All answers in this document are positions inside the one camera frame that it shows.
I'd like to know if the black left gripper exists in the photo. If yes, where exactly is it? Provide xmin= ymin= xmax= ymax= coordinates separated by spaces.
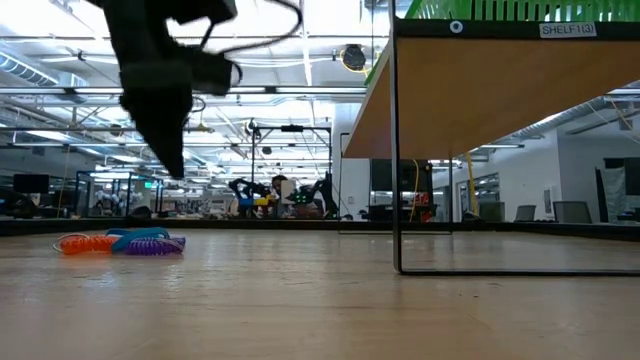
xmin=117 ymin=43 xmax=197 ymax=180

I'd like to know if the grey office chair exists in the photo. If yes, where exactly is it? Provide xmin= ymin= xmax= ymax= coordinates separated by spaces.
xmin=552 ymin=200 xmax=594 ymax=225

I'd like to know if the black computer monitor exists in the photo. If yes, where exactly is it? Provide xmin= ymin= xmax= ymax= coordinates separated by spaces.
xmin=13 ymin=173 xmax=50 ymax=195

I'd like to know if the green plastic slotted basket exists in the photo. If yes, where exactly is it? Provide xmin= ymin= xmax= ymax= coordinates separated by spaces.
xmin=403 ymin=0 xmax=640 ymax=23

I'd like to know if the white shelf label sticker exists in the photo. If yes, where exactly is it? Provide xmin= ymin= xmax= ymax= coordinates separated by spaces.
xmin=538 ymin=21 xmax=597 ymax=39

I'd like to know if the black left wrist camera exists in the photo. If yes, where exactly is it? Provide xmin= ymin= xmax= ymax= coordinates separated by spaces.
xmin=192 ymin=47 xmax=237 ymax=96

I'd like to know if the purple coil keychain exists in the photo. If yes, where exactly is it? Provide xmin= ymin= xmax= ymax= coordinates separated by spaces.
xmin=121 ymin=236 xmax=187 ymax=257

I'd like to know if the black distant rig frame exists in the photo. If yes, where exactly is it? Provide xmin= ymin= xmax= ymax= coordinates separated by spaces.
xmin=251 ymin=124 xmax=334 ymax=221

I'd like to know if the orange coil keychain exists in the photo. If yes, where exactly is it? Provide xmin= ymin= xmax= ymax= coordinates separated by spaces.
xmin=52 ymin=232 xmax=121 ymax=256

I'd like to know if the black aluminium table frame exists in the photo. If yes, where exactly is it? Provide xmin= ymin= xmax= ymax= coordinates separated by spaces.
xmin=0 ymin=217 xmax=640 ymax=241

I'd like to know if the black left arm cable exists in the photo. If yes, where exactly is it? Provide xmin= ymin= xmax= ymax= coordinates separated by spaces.
xmin=199 ymin=0 xmax=304 ymax=86

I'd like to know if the black ceiling cable reel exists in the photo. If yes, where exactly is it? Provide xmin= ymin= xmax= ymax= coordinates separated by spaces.
xmin=342 ymin=43 xmax=368 ymax=72

